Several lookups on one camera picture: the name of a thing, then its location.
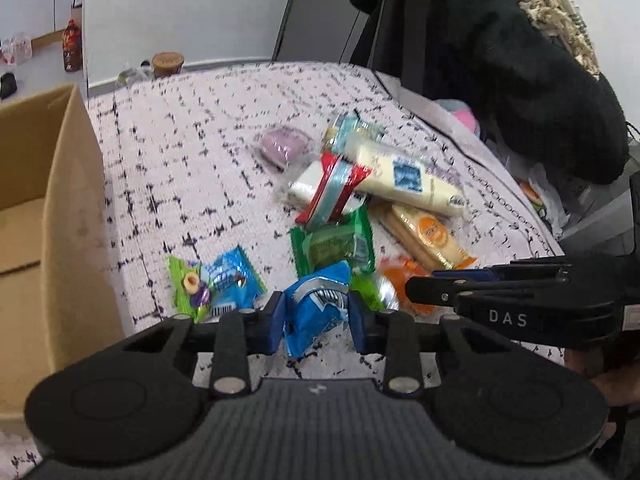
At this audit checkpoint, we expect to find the teal band biscuit packet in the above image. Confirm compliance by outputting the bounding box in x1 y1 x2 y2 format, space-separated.
321 110 386 154

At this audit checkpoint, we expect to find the beige fringed blanket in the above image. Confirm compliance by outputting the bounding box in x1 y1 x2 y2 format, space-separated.
518 0 601 80

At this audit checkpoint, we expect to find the cardboard box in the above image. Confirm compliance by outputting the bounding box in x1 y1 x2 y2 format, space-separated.
1 84 124 436

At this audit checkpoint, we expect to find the dark green snack packet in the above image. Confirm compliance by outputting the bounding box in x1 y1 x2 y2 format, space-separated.
290 205 375 278

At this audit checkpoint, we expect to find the green blue candy packet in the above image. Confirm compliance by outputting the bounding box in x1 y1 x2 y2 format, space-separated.
168 245 267 324

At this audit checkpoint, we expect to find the purple cake packet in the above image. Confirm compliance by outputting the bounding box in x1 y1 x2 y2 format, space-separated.
255 126 314 170

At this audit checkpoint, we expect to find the pink grey plush toy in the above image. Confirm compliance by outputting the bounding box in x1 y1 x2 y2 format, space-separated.
436 99 482 138

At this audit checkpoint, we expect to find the black clothes pile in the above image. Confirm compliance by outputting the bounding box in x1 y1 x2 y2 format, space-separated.
349 0 629 185

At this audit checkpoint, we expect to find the wooden lid jar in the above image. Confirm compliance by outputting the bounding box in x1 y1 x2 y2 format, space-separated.
151 52 184 78

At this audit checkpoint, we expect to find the blue snack packet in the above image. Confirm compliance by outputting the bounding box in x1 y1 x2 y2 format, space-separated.
284 260 352 359

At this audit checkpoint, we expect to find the person right hand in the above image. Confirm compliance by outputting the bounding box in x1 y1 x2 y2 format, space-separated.
564 346 640 441

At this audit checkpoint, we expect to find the light green snack packet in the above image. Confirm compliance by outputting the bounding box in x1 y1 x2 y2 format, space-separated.
350 272 399 312

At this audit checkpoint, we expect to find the pink plastic bag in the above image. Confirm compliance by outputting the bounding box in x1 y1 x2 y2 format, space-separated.
1 32 32 66

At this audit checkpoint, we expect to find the red white snack packet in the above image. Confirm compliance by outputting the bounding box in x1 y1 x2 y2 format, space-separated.
286 152 371 232

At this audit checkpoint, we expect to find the burger toy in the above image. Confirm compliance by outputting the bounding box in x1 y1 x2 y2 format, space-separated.
518 181 546 211

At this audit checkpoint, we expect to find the patterned white table cloth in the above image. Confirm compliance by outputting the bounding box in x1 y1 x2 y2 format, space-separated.
0 62 566 480

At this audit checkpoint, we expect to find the orange snack packet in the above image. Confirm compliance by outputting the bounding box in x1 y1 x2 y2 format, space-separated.
378 255 436 316

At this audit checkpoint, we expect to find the large cream cake pack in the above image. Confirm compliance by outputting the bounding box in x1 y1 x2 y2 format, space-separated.
343 132 466 217

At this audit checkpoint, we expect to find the red oil bottle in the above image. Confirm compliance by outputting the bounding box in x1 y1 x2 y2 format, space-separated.
62 20 82 73

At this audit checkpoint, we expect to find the black slipper right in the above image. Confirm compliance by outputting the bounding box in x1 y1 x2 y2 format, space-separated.
0 73 17 101

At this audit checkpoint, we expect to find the orange label rice cracker pack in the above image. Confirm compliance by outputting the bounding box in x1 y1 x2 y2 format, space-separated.
369 202 477 271

